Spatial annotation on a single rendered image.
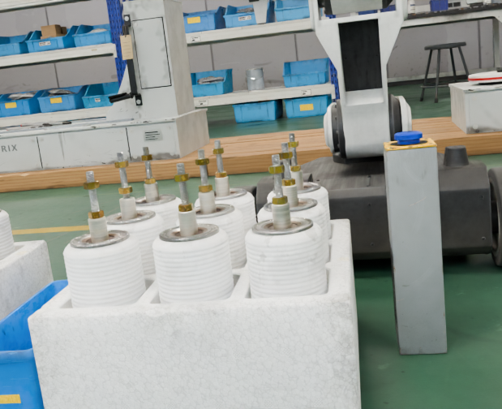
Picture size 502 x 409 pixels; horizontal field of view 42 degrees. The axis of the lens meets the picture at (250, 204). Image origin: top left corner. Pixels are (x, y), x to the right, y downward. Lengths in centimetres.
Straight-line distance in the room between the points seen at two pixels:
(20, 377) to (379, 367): 50
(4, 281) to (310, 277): 54
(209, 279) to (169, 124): 223
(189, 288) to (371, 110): 81
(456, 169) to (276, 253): 64
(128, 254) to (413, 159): 41
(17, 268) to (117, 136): 198
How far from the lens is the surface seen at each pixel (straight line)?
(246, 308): 75
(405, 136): 95
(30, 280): 119
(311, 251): 77
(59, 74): 1028
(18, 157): 332
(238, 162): 286
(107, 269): 82
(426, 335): 102
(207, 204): 92
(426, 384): 95
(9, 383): 95
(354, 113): 149
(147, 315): 79
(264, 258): 77
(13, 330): 107
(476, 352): 104
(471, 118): 288
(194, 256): 78
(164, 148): 301
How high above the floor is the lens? 44
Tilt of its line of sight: 12 degrees down
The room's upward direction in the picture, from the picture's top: 6 degrees counter-clockwise
